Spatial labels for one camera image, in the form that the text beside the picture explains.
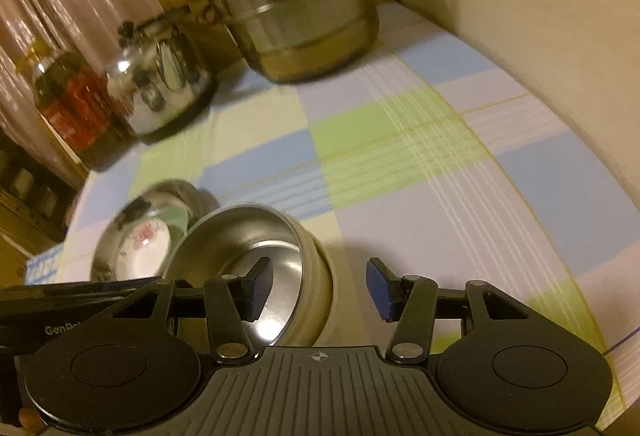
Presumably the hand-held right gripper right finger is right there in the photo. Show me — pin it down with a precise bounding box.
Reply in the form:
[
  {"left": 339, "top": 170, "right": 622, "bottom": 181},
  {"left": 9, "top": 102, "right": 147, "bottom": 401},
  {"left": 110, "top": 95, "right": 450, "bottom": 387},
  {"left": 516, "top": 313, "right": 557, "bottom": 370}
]
[{"left": 366, "top": 257, "right": 531, "bottom": 363}]

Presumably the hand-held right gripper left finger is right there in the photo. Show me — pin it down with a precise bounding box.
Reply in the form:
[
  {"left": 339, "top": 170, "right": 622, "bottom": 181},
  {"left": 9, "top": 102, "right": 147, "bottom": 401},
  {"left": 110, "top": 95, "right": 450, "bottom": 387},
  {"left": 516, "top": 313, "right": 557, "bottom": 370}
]
[{"left": 97, "top": 256, "right": 275, "bottom": 363}]

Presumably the stainless steel bowl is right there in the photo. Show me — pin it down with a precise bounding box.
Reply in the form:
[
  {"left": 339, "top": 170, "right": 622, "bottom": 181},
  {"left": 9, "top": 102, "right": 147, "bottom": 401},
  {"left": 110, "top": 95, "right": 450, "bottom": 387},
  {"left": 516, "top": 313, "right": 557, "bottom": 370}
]
[{"left": 162, "top": 203, "right": 306, "bottom": 348}]

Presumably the round stainless steel plate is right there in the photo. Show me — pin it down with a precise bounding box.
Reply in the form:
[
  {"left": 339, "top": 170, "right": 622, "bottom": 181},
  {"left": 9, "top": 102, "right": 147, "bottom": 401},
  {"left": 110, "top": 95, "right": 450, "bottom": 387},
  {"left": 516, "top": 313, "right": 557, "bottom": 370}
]
[{"left": 90, "top": 180, "right": 221, "bottom": 284}]

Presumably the small floral ceramic plate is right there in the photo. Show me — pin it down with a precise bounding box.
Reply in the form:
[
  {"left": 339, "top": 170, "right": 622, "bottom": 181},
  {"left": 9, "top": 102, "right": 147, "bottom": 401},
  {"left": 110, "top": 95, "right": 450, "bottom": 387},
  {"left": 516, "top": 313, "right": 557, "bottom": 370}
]
[{"left": 116, "top": 217, "right": 172, "bottom": 282}]

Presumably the green square dish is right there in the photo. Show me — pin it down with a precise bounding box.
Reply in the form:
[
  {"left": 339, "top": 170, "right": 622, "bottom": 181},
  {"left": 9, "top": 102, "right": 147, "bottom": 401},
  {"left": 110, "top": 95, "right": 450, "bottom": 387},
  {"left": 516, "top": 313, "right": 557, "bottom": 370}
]
[{"left": 159, "top": 207, "right": 192, "bottom": 239}]

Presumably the blue checked cloth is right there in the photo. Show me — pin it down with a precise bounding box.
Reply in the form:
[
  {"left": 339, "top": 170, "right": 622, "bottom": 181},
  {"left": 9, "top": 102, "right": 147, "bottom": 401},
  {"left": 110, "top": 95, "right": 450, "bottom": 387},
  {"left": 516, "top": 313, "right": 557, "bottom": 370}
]
[{"left": 24, "top": 243, "right": 68, "bottom": 288}]

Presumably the dark wooden rack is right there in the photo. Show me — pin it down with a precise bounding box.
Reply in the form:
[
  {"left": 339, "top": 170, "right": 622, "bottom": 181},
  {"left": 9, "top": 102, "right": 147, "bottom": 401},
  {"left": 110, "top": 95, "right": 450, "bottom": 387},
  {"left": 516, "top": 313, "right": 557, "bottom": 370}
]
[{"left": 0, "top": 131, "right": 87, "bottom": 242}]

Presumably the checkered tablecloth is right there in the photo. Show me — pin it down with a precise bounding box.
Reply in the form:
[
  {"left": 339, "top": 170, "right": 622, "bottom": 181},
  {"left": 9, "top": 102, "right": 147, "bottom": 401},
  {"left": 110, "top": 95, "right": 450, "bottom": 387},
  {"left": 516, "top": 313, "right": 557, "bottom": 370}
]
[{"left": 25, "top": 1, "right": 628, "bottom": 397}]

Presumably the cooking oil bottle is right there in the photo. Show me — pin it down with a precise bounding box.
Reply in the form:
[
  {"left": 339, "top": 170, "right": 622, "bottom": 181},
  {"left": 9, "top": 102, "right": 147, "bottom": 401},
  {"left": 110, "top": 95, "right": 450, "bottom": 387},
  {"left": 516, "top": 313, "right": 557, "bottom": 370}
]
[{"left": 14, "top": 38, "right": 132, "bottom": 173}]

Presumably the stainless steel kettle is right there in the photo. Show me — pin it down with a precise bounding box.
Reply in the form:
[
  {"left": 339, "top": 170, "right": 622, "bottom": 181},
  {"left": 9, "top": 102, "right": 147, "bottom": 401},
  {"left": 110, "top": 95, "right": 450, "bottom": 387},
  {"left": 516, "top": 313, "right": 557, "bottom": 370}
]
[{"left": 105, "top": 6, "right": 219, "bottom": 140}]

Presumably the stainless steel steamer pot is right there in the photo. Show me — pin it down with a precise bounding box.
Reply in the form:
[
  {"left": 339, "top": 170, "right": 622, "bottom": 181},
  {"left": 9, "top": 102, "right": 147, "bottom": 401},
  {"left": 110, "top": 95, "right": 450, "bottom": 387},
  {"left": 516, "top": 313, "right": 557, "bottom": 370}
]
[{"left": 187, "top": 0, "right": 402, "bottom": 84}]

